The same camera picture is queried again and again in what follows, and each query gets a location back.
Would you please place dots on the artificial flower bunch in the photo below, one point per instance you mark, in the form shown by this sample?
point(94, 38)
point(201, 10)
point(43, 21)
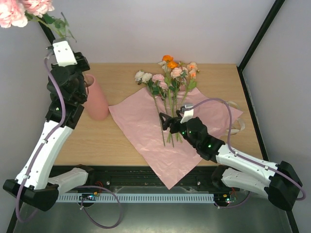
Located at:
point(173, 85)

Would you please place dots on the right black frame post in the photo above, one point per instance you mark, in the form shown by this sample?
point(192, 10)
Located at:
point(274, 10)

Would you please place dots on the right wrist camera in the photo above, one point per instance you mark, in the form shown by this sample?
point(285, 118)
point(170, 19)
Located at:
point(187, 111)

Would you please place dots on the pink rose stem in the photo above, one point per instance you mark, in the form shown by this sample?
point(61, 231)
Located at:
point(18, 13)

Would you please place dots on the pink wrapping paper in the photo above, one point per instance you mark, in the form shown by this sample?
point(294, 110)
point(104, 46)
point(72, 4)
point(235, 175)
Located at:
point(137, 117)

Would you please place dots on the white slotted cable duct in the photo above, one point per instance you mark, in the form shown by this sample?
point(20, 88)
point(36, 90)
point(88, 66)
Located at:
point(136, 198)

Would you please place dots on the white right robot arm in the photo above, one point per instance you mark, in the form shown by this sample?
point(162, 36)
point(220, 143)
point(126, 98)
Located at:
point(279, 183)

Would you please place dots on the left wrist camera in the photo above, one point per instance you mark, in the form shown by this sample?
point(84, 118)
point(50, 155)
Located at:
point(63, 53)

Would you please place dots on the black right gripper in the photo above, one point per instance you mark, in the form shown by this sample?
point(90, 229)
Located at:
point(173, 124)

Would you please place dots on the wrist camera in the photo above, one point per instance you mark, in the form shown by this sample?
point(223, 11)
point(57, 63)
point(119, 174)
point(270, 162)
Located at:
point(187, 111)
point(63, 53)

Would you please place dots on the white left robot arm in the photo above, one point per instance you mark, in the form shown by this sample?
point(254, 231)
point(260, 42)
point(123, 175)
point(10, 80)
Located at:
point(33, 185)

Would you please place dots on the pink cylindrical vase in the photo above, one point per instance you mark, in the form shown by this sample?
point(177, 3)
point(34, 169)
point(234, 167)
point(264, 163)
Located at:
point(96, 105)

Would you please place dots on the black frame post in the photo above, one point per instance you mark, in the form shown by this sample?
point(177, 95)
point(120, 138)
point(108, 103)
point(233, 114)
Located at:
point(274, 10)
point(50, 37)

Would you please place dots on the left black frame post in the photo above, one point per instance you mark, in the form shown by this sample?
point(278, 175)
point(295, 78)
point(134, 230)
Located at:
point(50, 37)

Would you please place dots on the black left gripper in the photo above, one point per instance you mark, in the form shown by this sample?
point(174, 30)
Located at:
point(82, 60)

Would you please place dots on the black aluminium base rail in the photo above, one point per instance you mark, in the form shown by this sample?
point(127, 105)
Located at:
point(155, 176)

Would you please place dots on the cream ribbon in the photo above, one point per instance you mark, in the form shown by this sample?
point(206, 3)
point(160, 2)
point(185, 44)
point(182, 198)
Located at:
point(239, 124)

